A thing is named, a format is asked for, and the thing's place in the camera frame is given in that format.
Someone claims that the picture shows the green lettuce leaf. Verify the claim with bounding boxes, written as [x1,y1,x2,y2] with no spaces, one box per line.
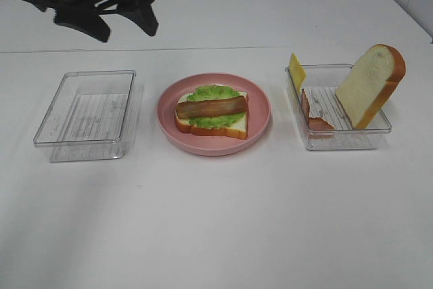
[178,85,248,131]

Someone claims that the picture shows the brown bacon strip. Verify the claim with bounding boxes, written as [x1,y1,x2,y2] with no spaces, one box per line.
[175,95,248,118]

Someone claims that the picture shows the bread slice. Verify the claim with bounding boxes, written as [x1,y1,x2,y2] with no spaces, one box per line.
[336,44,406,129]
[175,85,248,139]

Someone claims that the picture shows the yellow cheese slice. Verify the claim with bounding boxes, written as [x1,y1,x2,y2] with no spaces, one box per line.
[289,53,306,95]

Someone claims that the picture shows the pink bacon strip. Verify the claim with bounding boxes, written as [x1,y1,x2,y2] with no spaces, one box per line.
[301,89,335,139]

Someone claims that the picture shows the left clear plastic tray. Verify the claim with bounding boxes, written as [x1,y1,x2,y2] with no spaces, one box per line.
[33,70,137,162]

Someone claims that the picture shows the clear plastic tray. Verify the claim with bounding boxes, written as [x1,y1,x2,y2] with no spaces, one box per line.
[33,70,137,162]
[287,64,392,151]

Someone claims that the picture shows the pink round plate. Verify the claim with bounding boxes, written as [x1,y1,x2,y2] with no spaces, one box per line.
[157,73,271,156]

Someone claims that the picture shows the right clear plastic tray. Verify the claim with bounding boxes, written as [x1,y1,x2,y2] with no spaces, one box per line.
[287,64,392,151]

